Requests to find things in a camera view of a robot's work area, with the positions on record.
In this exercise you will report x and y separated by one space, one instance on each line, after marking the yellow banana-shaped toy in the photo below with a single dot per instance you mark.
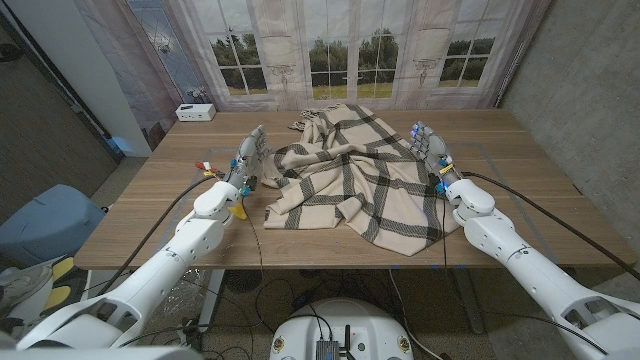
239 212

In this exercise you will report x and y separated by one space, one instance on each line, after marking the printed window backdrop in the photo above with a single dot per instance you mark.
350 30

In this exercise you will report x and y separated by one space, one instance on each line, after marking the white power strip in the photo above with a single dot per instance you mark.
195 112

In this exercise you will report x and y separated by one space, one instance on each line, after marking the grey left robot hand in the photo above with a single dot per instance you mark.
247 157

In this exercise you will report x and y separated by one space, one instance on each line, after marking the black round floor device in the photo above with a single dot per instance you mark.
243 281

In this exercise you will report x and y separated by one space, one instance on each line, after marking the white sneaker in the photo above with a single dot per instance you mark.
22 282

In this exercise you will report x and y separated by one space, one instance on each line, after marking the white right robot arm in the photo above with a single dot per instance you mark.
530 270

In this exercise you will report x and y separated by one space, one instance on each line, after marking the grey table leg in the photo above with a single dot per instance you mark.
470 305

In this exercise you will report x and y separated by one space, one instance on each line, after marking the white table leg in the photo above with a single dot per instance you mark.
210 300

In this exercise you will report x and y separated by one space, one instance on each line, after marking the white robot body cover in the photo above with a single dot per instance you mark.
100 354

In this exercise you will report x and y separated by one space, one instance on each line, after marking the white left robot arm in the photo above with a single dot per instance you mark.
165 260

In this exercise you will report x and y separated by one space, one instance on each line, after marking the yellow and black foot pedal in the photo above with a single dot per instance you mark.
62 287

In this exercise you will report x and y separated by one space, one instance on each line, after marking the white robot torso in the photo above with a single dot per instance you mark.
345 320

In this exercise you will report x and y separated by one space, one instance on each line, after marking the beige plaid scarf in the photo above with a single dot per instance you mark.
350 175

